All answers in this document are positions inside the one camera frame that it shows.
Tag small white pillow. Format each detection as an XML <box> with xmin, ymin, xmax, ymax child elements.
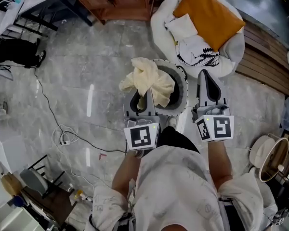
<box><xmin>164</xmin><ymin>13</ymin><xmax>198</xmax><ymax>42</ymax></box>

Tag wooden step platform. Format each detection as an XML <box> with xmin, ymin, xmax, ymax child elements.
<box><xmin>235</xmin><ymin>18</ymin><xmax>289</xmax><ymax>98</ymax></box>

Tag white desk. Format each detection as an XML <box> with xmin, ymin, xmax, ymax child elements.
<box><xmin>0</xmin><ymin>128</ymin><xmax>29</xmax><ymax>175</ymax></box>

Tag person's right forearm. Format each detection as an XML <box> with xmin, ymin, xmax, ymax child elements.
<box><xmin>208</xmin><ymin>141</ymin><xmax>233</xmax><ymax>192</ymax></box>

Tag white grey laundry basket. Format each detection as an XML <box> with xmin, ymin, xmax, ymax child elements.
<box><xmin>150</xmin><ymin>59</ymin><xmax>189</xmax><ymax>116</ymax></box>

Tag person's white shirt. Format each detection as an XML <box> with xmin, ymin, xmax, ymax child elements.
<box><xmin>85</xmin><ymin>145</ymin><xmax>279</xmax><ymax>231</ymax></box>

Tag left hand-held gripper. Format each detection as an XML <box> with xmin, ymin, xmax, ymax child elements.
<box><xmin>123</xmin><ymin>88</ymin><xmax>160</xmax><ymax>151</ymax></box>

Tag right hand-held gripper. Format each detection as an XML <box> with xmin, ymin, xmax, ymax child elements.
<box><xmin>192</xmin><ymin>69</ymin><xmax>235</xmax><ymax>143</ymax></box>

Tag person's black trousers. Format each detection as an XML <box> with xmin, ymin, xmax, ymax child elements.
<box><xmin>156</xmin><ymin>126</ymin><xmax>200</xmax><ymax>154</ymax></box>

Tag dark wooden table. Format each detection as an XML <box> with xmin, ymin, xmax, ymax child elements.
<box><xmin>21</xmin><ymin>186</ymin><xmax>77</xmax><ymax>228</ymax></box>

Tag wooden cabinet with white top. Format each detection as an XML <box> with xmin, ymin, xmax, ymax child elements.
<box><xmin>67</xmin><ymin>0</ymin><xmax>156</xmax><ymax>25</ymax></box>

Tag black floor cable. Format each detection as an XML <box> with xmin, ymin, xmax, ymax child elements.
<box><xmin>33</xmin><ymin>67</ymin><xmax>126</xmax><ymax>153</ymax></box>

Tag white black patterned garment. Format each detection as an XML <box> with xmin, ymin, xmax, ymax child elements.
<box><xmin>175</xmin><ymin>36</ymin><xmax>220</xmax><ymax>67</ymax></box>

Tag person's left forearm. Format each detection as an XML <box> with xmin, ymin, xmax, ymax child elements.
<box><xmin>111</xmin><ymin>149</ymin><xmax>144</xmax><ymax>198</ymax></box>

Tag orange cushion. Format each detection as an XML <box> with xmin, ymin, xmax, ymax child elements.
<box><xmin>172</xmin><ymin>0</ymin><xmax>246</xmax><ymax>52</ymax></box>

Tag cream yellow clothes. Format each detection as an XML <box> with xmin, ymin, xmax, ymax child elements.
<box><xmin>118</xmin><ymin>57</ymin><xmax>176</xmax><ymax>110</ymax></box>

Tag white beanbag chair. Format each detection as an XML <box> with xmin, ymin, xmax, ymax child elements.
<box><xmin>150</xmin><ymin>0</ymin><xmax>246</xmax><ymax>79</ymax></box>

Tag person's white shoe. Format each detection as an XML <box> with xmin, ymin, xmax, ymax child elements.
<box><xmin>167</xmin><ymin>115</ymin><xmax>178</xmax><ymax>129</ymax></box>

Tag white ironing board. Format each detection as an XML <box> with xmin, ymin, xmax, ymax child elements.
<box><xmin>0</xmin><ymin>0</ymin><xmax>27</xmax><ymax>37</ymax></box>

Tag grey chair with black frame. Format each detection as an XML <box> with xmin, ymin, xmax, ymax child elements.
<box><xmin>19</xmin><ymin>154</ymin><xmax>66</xmax><ymax>199</ymax></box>

